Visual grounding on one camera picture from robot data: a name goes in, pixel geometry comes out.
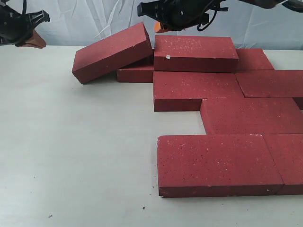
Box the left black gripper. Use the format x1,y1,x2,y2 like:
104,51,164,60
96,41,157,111
0,4,50,49

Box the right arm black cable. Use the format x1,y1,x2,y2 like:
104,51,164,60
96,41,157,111
196,0,229,31

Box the white fabric backdrop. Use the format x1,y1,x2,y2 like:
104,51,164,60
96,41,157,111
27,0,303,50

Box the red brick back right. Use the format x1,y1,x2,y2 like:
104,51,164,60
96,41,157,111
236,48,274,71

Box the red brick under back stack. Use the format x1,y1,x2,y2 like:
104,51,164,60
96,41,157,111
116,55,154,83

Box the red brick middle row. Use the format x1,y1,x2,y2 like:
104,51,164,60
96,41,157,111
200,98,303,134

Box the red brick front right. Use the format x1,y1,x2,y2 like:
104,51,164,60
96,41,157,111
263,134,303,195

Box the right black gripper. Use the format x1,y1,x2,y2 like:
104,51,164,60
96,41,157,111
137,0,210,34

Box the red brick with white specks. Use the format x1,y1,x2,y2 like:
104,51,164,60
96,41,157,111
153,71,244,112

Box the red brick row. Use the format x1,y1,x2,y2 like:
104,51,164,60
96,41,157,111
200,98,303,134
235,70,303,98

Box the red brick front left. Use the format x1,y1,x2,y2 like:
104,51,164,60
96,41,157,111
157,134,284,198

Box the red brick stacked at back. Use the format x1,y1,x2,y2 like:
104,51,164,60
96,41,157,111
154,35,239,73

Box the red brick right row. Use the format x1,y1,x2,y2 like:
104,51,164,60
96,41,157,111
235,70,303,98

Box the red brick leaning far left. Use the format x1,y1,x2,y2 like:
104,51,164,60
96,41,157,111
72,22,152,84

